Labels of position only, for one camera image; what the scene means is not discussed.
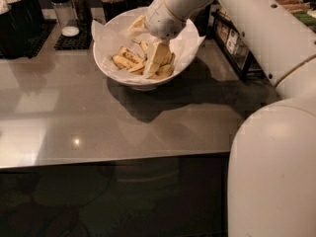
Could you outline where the black container with napkins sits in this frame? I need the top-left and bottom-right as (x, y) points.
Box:
(1, 0), (44, 58)

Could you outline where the white ceramic bowl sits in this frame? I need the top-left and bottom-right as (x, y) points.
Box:
(92, 6), (201, 92)

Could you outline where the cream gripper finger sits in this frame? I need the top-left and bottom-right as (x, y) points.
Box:
(127, 15), (147, 38)
(143, 40), (172, 79)

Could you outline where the glass sugar shaker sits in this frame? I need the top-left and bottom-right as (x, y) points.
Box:
(50, 0), (79, 38)

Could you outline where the black rubber mat large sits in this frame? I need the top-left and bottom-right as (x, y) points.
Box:
(25, 19), (56, 58)

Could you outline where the yellow banana upper left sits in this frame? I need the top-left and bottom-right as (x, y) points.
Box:
(119, 46), (142, 63)

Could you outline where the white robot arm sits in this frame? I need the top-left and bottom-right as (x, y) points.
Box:
(131, 0), (316, 237)

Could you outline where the yellow banana front right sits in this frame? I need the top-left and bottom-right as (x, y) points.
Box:
(150, 53), (175, 80)

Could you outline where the white paper bowl liner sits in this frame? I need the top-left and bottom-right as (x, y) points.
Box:
(90, 6), (206, 85)

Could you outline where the dark pepper shaker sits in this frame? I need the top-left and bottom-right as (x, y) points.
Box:
(72, 0), (93, 30)

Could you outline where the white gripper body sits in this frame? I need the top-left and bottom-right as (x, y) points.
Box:
(145, 0), (186, 40)

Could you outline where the black rubber mat small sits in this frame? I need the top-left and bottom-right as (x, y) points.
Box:
(54, 29), (92, 50)

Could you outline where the black wire condiment rack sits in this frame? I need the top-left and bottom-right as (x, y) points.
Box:
(210, 9), (265, 80)

